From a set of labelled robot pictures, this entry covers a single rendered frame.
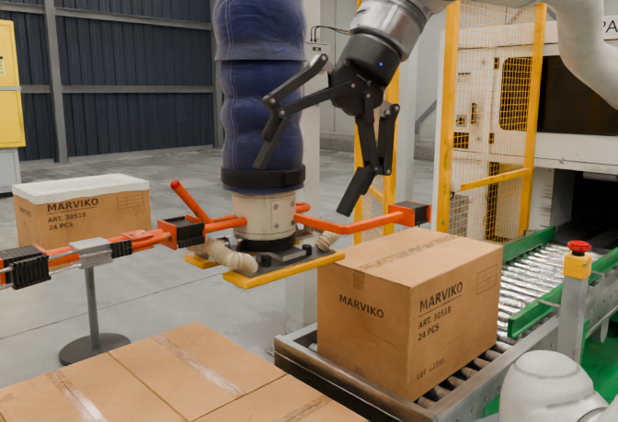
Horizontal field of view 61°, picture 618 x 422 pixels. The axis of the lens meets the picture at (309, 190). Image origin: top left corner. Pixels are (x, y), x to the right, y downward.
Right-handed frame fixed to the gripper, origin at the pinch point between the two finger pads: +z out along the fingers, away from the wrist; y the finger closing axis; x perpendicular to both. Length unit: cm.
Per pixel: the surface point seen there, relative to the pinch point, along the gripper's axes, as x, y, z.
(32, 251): -50, 24, 34
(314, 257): -61, -38, 12
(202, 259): -72, -15, 26
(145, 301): -323, -68, 109
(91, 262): -52, 13, 32
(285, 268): -58, -30, 17
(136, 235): -57, 6, 24
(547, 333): -80, -155, 0
